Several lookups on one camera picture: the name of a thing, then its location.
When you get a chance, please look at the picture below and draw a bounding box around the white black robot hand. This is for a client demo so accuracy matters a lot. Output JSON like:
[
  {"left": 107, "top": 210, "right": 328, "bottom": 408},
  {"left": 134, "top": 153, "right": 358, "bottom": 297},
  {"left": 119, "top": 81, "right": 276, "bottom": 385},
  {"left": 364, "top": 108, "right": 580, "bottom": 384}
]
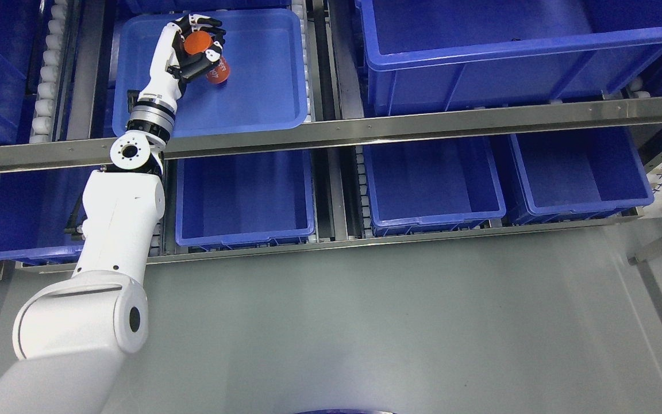
[{"left": 137, "top": 14, "right": 226, "bottom": 110}]

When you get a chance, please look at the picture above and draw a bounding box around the orange cylindrical capacitor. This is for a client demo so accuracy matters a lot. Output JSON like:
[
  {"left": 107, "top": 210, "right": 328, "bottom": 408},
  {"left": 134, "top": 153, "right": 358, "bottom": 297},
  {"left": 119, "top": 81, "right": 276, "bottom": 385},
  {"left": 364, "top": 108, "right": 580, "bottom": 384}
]
[{"left": 182, "top": 29, "right": 230, "bottom": 85}]

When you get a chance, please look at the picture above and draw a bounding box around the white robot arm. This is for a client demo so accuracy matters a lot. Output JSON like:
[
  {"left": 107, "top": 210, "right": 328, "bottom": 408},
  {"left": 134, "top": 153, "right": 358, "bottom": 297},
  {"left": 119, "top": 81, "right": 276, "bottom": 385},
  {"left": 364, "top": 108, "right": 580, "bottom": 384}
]
[{"left": 0, "top": 93, "right": 177, "bottom": 413}]

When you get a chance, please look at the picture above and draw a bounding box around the shallow blue tray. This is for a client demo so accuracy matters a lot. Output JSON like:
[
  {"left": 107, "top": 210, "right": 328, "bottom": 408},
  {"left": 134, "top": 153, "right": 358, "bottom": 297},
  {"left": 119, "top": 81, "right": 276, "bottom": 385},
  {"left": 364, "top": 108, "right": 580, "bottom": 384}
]
[{"left": 112, "top": 9, "right": 308, "bottom": 139}]

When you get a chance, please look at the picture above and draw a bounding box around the white roller track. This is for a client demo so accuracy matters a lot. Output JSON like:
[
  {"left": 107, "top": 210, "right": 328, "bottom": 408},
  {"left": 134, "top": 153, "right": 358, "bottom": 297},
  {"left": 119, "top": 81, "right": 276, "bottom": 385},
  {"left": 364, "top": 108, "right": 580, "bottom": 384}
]
[{"left": 29, "top": 1, "right": 71, "bottom": 144}]

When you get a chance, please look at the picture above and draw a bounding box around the blue bin lower middle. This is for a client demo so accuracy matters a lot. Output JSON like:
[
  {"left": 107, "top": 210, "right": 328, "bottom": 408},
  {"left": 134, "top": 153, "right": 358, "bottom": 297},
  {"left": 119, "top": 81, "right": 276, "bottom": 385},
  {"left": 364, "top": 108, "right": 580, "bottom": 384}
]
[{"left": 175, "top": 150, "right": 315, "bottom": 251}]

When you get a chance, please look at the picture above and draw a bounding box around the blue bin lower left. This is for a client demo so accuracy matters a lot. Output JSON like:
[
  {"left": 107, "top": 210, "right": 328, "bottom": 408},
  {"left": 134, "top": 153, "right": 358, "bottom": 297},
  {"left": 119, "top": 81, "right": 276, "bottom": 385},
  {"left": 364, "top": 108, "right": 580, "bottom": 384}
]
[{"left": 0, "top": 167, "right": 95, "bottom": 266}]

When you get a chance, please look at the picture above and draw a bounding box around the large blue bin upper right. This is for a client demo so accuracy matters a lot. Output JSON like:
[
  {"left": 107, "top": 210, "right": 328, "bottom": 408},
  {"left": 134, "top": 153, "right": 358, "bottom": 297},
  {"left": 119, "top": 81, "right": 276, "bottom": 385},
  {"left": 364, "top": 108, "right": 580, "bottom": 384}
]
[{"left": 356, "top": 1, "right": 662, "bottom": 116}]

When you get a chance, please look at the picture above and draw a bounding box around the blue bin lower centre right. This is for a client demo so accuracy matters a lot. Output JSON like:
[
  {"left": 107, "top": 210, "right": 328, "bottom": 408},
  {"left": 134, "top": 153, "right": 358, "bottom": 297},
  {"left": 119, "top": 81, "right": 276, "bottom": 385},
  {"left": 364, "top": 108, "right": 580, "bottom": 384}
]
[{"left": 362, "top": 137, "right": 506, "bottom": 237}]

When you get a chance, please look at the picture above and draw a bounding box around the blue bin lower far right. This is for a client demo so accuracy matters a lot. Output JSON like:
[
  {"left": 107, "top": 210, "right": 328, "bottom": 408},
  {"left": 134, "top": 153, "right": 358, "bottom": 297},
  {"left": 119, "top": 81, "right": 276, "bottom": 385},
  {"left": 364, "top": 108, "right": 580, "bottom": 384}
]
[{"left": 491, "top": 128, "right": 654, "bottom": 225}]

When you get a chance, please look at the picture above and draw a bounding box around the steel shelf rail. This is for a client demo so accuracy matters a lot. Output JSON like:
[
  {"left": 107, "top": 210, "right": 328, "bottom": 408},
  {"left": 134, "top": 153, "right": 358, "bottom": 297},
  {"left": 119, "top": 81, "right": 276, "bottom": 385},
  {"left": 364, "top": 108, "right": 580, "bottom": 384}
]
[{"left": 0, "top": 97, "right": 662, "bottom": 173}]

